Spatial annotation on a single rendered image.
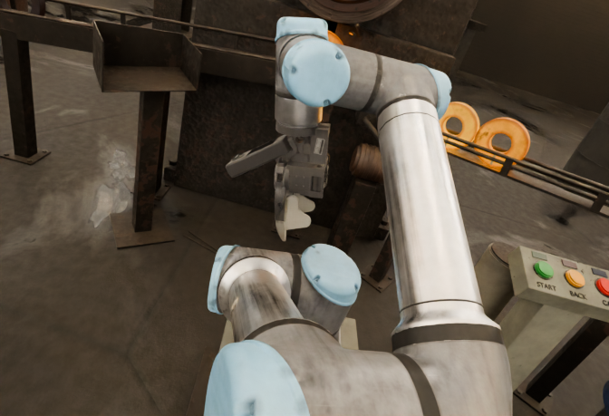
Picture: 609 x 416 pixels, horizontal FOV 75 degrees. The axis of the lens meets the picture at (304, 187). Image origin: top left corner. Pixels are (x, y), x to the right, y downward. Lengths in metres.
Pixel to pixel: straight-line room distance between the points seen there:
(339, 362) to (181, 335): 1.03
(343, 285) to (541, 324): 0.56
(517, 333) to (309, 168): 0.70
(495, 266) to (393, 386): 0.88
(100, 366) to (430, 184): 1.04
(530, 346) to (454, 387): 0.83
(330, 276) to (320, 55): 0.38
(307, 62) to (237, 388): 0.33
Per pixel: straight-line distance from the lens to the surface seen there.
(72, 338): 1.32
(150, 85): 1.29
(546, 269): 1.04
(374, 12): 1.43
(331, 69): 0.47
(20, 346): 1.33
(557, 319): 1.11
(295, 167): 0.63
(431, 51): 1.58
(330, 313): 0.72
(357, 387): 0.30
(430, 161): 0.44
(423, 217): 0.40
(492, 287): 1.20
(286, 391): 0.28
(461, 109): 1.36
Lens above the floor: 1.05
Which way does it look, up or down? 30 degrees down
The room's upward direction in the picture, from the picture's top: 18 degrees clockwise
